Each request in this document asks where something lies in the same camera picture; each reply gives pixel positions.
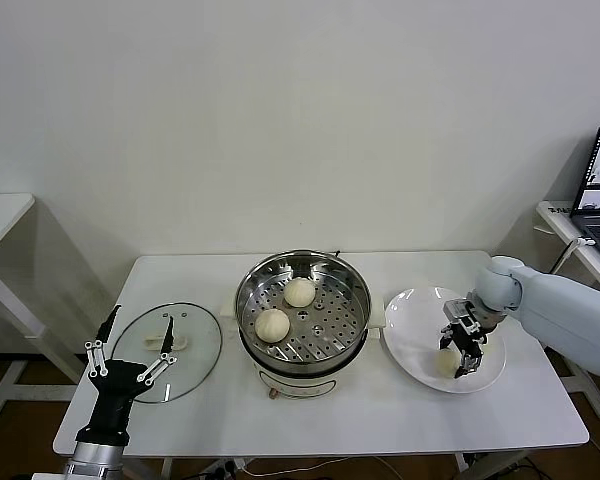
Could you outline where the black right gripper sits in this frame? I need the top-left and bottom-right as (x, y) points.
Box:
(437, 318), (490, 380)

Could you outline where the white steamed baozi bun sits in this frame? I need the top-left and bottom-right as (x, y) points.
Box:
(433, 348), (460, 379)
(254, 308), (291, 344)
(283, 277), (316, 307)

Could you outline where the round glass pot lid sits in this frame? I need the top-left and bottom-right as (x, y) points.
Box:
(109, 301), (224, 404)

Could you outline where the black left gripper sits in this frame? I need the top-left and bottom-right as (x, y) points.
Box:
(74, 303), (179, 446)

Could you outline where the white power strip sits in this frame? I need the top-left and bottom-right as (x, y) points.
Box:
(199, 460), (247, 477)

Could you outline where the empty white side table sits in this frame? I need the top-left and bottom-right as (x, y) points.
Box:
(0, 193), (89, 432)

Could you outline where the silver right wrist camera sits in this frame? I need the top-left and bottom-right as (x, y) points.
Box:
(442, 298), (474, 329)

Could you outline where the white round plate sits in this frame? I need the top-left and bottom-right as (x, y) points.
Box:
(382, 286), (508, 395)

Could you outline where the white side table with laptop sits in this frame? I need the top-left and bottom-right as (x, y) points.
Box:
(532, 199), (600, 422)

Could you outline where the stainless steel steamer basket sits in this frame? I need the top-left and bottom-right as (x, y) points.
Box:
(234, 251), (373, 374)

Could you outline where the white laptop cable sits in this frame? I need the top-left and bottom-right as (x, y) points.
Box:
(549, 237), (596, 275)

